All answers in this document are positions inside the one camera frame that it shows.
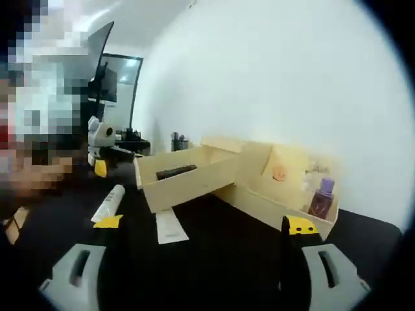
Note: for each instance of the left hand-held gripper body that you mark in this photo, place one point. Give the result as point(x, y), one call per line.
point(100, 137)

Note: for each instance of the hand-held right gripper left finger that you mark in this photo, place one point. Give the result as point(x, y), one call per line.
point(61, 278)

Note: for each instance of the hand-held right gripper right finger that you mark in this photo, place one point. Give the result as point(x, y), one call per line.
point(350, 285)

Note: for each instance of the white barcode cosmetic bottle tube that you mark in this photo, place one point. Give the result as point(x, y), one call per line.
point(108, 204)

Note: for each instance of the clear cap dark cosmetic bottle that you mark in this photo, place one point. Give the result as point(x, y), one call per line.
point(176, 171)

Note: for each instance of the cream wooden drawer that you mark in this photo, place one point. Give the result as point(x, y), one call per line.
point(181, 197)

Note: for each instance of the purple cosmetic bottle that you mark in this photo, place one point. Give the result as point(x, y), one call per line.
point(321, 201)

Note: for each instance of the plain white cosmetic bottle tube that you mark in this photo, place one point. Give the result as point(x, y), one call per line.
point(170, 230)

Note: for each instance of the pale yellow fluffy cloth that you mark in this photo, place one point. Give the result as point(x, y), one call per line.
point(291, 165)

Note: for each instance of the dark cluttered desk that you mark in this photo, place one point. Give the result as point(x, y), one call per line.
point(136, 144)

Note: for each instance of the black framed glass door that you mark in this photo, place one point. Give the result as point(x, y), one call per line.
point(129, 97)

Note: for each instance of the black monitor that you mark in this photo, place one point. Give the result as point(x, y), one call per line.
point(110, 84)

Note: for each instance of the black mesh pen holder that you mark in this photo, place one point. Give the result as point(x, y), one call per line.
point(180, 142)

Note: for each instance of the black table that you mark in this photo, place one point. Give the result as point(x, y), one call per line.
point(227, 259)

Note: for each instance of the cream wooden desk organizer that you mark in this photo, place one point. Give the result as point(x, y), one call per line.
point(256, 201)

